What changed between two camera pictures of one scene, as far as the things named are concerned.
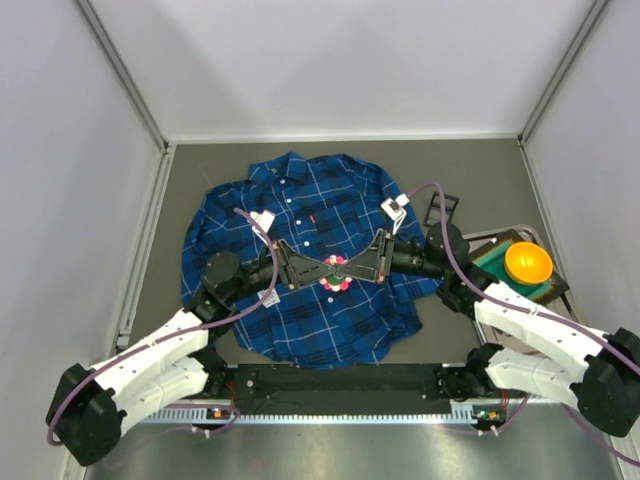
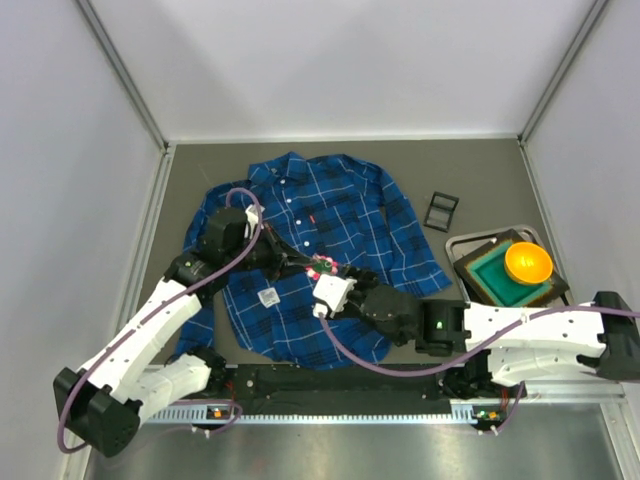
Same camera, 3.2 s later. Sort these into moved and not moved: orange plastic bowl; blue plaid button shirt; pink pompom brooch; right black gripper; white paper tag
Moved: pink pompom brooch; right black gripper
Not moved: blue plaid button shirt; white paper tag; orange plastic bowl
